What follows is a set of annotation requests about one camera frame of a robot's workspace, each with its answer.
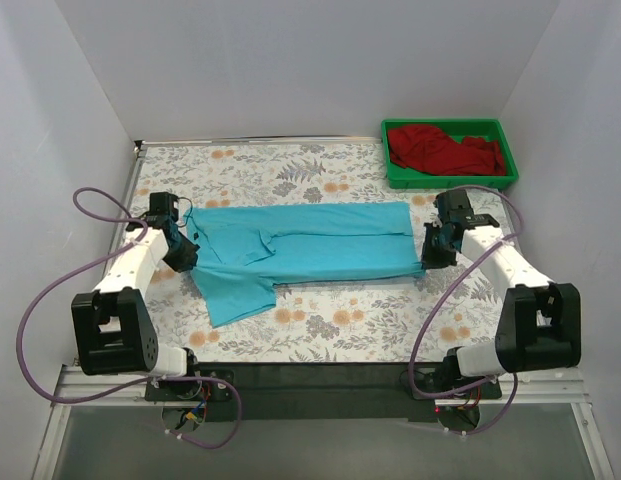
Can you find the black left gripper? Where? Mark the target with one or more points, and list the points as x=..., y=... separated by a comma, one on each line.
x=184, y=254

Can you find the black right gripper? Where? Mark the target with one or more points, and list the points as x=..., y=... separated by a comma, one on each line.
x=435, y=250

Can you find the turquoise t shirt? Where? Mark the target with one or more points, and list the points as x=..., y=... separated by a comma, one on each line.
x=246, y=252

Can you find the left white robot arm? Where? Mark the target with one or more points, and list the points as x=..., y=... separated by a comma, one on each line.
x=113, y=329

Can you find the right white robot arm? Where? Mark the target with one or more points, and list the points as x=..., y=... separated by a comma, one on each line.
x=539, y=326

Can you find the floral tablecloth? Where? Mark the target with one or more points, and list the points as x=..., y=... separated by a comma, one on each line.
x=341, y=322

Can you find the green plastic bin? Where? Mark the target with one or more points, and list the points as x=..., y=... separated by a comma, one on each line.
x=457, y=128

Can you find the red t shirt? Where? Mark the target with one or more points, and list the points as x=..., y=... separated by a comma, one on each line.
x=429, y=150

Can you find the aluminium front rail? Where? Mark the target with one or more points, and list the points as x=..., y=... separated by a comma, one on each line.
x=554, y=386

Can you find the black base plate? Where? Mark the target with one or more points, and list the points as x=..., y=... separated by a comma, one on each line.
x=315, y=395

